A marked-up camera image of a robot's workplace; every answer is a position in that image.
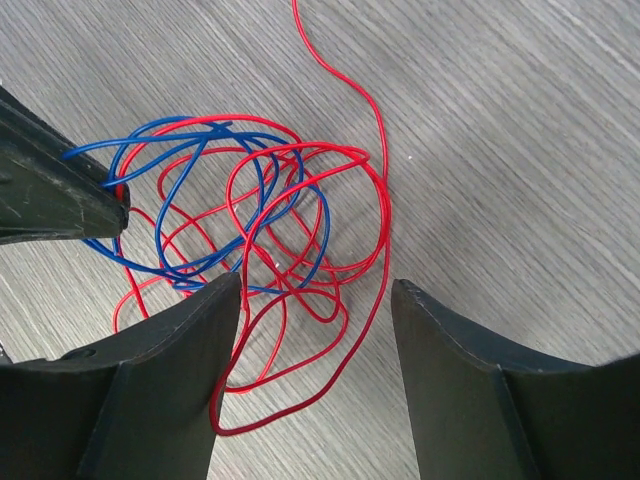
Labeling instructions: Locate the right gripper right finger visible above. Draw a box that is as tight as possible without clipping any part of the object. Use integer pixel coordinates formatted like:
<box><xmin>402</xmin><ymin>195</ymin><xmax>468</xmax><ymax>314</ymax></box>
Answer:
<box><xmin>391</xmin><ymin>280</ymin><xmax>639</xmax><ymax>479</ymax></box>

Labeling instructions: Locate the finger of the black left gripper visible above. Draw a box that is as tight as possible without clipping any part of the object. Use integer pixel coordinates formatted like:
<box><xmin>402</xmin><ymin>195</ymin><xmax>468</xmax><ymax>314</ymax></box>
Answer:
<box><xmin>1</xmin><ymin>89</ymin><xmax>130</xmax><ymax>245</ymax></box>

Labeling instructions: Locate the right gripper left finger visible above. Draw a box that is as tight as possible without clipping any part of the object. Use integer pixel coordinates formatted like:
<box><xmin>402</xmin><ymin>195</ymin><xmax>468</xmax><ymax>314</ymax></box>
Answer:
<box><xmin>1</xmin><ymin>273</ymin><xmax>241</xmax><ymax>479</ymax></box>

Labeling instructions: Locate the red thin wire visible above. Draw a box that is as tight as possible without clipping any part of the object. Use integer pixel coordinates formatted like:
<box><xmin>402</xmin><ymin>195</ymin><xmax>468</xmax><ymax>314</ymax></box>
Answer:
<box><xmin>113</xmin><ymin>0</ymin><xmax>392</xmax><ymax>437</ymax></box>

